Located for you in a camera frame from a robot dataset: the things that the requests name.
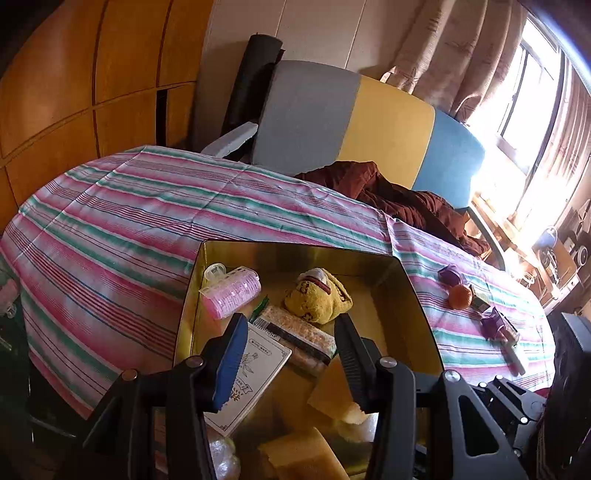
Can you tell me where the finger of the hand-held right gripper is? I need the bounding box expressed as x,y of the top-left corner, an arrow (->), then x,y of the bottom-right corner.
471,376 -> 548,457

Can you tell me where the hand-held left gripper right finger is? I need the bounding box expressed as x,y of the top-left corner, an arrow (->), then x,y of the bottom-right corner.
333,315 -> 529,480

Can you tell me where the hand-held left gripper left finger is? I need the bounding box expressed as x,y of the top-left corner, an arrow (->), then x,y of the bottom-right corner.
81,313 -> 250,480

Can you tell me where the white printed carton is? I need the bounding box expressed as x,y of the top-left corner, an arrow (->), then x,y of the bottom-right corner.
203,322 -> 293,437

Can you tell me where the yellow sponge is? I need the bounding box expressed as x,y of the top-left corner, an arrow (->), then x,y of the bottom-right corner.
307,355 -> 370,423
257,427 -> 352,480

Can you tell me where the cracker packet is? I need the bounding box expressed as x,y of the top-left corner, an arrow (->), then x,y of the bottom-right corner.
249,295 -> 338,370

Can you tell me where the yellow plush toy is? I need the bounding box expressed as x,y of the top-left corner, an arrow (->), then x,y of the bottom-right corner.
284,268 -> 354,326

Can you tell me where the clear plastic wrap ball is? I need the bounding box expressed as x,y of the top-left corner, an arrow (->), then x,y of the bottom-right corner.
208,434 -> 241,480
335,401 -> 379,444

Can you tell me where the pink hair roller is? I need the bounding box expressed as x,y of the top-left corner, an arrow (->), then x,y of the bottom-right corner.
199,263 -> 262,320

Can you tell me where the gold tin box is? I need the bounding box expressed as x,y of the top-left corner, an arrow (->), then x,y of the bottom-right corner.
173,239 -> 446,480

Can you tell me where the purple snack packet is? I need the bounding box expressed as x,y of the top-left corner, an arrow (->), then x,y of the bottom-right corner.
438,265 -> 465,287
480,308 -> 520,342

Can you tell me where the wooden side table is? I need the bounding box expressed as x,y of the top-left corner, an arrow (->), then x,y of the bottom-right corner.
471,194 -> 591,315

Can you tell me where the brown jacket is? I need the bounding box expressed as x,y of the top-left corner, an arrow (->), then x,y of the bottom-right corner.
295,161 -> 490,257

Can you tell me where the striped tablecloth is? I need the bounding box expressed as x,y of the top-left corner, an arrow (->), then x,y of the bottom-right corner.
0,145 -> 557,421

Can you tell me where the beige patterned curtain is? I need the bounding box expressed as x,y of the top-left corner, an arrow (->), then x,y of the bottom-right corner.
381,0 -> 529,125
508,60 -> 591,232

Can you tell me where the grey yellow blue chair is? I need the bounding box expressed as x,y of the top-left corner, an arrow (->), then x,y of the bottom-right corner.
201,60 -> 509,273

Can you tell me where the window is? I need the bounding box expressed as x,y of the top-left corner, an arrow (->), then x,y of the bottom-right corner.
466,18 -> 566,176

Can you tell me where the black rolled mat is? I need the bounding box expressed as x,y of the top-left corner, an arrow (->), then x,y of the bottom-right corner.
222,34 -> 284,137

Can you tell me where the wooden wardrobe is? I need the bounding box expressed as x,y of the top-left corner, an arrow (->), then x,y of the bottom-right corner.
0,0 -> 215,232

